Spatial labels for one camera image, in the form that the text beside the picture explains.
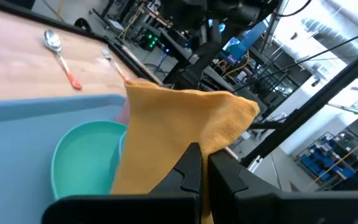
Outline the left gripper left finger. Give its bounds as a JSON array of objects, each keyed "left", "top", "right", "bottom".
[{"left": 42, "top": 142, "right": 203, "bottom": 224}]

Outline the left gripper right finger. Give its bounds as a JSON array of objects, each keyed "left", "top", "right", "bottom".
[{"left": 208, "top": 149, "right": 358, "bottom": 224}]

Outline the blue ribbed bowl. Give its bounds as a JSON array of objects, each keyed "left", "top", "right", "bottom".
[{"left": 113, "top": 130, "right": 127, "bottom": 187}]

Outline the yellow cloth napkin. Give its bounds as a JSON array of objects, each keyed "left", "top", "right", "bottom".
[{"left": 109, "top": 78, "right": 260, "bottom": 224}]

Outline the teal plate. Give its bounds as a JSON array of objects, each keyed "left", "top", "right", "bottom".
[{"left": 50, "top": 120, "right": 129, "bottom": 201}]

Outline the pink cup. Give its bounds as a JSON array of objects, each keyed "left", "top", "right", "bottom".
[{"left": 115, "top": 99, "right": 131, "bottom": 125}]

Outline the fork with orange handle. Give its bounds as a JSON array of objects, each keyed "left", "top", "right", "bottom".
[{"left": 101, "top": 46, "right": 129, "bottom": 82}]

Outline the spoon with orange handle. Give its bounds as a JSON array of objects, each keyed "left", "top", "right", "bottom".
[{"left": 43, "top": 29, "right": 83, "bottom": 91}]

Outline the blue plastic tray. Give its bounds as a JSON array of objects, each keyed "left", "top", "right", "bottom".
[{"left": 0, "top": 94, "right": 130, "bottom": 224}]

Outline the shelf with blue bins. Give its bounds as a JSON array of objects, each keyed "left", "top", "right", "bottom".
[{"left": 293, "top": 130, "right": 358, "bottom": 190}]

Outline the black perforated computer case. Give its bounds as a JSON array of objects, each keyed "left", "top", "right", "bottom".
[{"left": 137, "top": 29, "right": 167, "bottom": 55}]

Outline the ribbed ceiling air duct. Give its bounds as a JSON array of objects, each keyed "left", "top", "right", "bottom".
[{"left": 300, "top": 17, "right": 358, "bottom": 78}]

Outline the yellow hanging cable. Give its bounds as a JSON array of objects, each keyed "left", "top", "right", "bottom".
[{"left": 55, "top": 0, "right": 65, "bottom": 20}]

